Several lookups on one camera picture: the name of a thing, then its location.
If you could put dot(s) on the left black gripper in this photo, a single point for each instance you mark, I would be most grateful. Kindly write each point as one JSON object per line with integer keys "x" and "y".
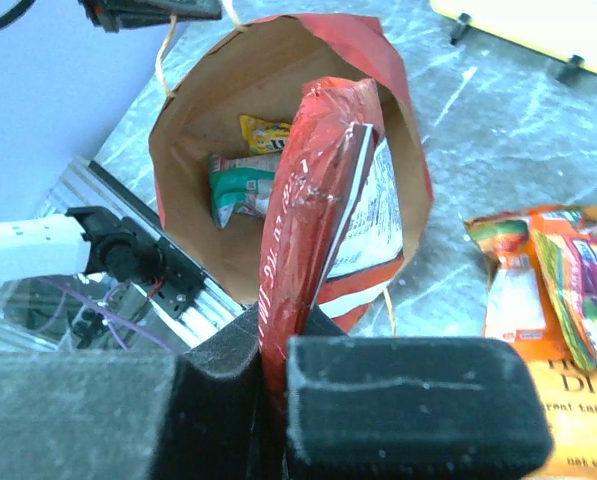
{"x": 115, "y": 15}

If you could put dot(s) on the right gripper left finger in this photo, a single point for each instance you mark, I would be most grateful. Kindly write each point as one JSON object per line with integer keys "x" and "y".
{"x": 141, "y": 415}

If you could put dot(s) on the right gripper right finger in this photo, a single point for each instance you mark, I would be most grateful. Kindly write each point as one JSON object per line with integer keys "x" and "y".
{"x": 411, "y": 408}

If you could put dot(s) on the red paper bag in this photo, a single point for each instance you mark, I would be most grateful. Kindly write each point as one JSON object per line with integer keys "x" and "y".
{"x": 260, "y": 70}

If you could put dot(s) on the red doritos chips bag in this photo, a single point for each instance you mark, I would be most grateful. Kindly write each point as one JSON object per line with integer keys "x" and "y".
{"x": 332, "y": 237}

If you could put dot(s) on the green white snack pack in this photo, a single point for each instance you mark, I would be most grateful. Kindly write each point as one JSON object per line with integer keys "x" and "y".
{"x": 241, "y": 185}

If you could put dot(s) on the orange kettle chips bag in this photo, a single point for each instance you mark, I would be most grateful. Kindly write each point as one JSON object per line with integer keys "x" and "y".
{"x": 569, "y": 397}

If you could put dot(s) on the pink yellow snack bag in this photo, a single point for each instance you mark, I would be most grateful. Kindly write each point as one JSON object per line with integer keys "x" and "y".
{"x": 566, "y": 250}

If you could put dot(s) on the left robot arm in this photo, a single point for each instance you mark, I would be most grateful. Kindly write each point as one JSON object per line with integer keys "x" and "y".
{"x": 92, "y": 240}

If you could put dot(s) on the orange snack pack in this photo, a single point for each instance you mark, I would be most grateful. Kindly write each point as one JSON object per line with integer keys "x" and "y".
{"x": 518, "y": 308}

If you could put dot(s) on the yellow candy pack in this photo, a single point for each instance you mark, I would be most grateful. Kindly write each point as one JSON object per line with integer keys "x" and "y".
{"x": 264, "y": 137}

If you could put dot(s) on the small whiteboard with stand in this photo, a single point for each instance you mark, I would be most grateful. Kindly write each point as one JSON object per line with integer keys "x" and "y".
{"x": 563, "y": 30}

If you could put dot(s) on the aluminium rail frame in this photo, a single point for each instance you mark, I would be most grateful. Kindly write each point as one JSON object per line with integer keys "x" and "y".
{"x": 65, "y": 313}

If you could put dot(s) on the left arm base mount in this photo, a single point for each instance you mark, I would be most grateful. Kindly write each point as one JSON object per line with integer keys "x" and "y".
{"x": 180, "y": 279}

